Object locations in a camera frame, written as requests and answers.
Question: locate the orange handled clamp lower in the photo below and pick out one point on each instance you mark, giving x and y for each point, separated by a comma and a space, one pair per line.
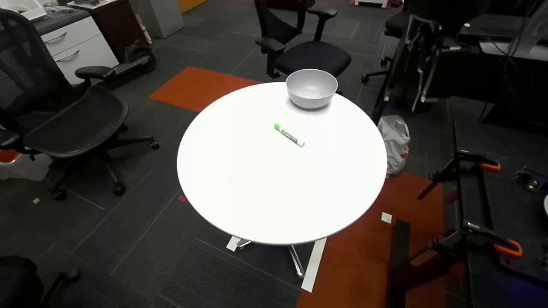
502, 244

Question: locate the black padded office chair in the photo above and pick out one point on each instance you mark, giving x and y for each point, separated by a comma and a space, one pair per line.
286, 56

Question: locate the green and white marker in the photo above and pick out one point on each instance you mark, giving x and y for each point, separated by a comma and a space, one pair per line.
288, 135

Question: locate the black mesh office chair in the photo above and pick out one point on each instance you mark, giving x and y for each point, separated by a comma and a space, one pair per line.
42, 113

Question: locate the white round table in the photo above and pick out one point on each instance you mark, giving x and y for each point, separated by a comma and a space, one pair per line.
254, 183

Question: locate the grey bowl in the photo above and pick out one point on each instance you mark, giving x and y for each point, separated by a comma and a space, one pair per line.
310, 87

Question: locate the white plastic bag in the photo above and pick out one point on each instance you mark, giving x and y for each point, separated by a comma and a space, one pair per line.
396, 137

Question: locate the white drawer cabinet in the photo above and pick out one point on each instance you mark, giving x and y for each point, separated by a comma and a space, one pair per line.
76, 44

